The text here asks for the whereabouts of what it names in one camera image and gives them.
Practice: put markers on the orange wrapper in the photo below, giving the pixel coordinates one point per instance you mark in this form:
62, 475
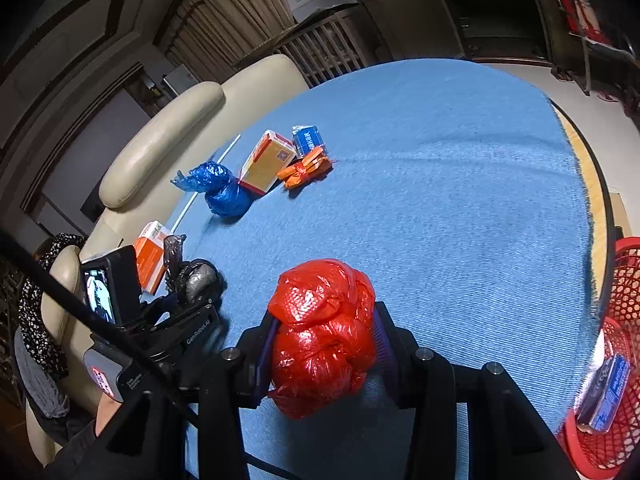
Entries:
302, 170

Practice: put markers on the wooden glass door leaf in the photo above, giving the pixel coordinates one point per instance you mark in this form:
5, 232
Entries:
400, 25
535, 10

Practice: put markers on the metal chair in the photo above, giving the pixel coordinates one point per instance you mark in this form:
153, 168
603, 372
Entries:
600, 55

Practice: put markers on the flat cardboard box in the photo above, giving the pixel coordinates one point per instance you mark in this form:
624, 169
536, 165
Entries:
617, 215

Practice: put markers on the blue plastic bag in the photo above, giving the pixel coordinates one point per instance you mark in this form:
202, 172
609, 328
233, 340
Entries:
225, 200

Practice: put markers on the round wooden table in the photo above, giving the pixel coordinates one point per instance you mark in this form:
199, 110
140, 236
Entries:
595, 180

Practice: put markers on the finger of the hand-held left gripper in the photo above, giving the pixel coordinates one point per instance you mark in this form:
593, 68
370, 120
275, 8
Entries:
160, 307
216, 285

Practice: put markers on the long blue white box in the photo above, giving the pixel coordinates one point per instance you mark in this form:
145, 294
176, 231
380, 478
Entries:
607, 390

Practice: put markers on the dark floral cloth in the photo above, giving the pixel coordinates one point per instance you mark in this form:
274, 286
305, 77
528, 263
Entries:
35, 310

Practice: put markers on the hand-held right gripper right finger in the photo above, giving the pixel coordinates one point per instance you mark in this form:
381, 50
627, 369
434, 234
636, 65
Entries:
387, 355

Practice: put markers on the person's left forearm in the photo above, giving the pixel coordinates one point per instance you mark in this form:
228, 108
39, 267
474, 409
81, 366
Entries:
75, 455

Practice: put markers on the pink slipper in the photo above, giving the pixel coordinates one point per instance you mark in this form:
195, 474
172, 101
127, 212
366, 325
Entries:
607, 96

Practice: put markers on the yellow orange medicine box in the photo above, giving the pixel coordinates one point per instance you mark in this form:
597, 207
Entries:
267, 165

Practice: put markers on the white air conditioner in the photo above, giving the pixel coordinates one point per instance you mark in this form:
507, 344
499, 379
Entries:
177, 80

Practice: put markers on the white thin stick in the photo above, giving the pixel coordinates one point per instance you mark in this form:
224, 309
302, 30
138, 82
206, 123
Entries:
227, 153

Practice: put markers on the wooden crib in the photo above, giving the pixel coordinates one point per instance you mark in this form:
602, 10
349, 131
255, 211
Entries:
325, 50

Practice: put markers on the black wall television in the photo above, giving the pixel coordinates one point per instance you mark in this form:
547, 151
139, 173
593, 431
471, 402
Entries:
94, 205

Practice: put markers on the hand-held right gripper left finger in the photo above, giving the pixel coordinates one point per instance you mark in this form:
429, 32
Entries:
264, 360

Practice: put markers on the red plastic bag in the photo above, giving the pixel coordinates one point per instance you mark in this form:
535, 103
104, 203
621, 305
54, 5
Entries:
320, 340

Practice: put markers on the cream leather sofa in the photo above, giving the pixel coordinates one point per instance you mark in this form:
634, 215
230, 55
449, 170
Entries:
165, 135

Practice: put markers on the grey cloth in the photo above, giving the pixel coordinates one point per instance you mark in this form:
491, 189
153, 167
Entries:
42, 385

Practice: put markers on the beige striped curtain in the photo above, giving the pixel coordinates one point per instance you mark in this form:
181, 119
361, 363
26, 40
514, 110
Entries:
225, 10

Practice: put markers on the red plastic basket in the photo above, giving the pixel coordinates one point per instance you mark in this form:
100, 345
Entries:
625, 280

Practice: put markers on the orange white medicine box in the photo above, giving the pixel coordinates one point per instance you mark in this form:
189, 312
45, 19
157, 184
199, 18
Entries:
150, 260

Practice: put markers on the red scarf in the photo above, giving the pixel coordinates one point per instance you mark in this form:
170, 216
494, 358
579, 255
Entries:
580, 5

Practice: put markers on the small blue box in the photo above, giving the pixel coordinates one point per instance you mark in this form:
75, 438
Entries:
309, 141

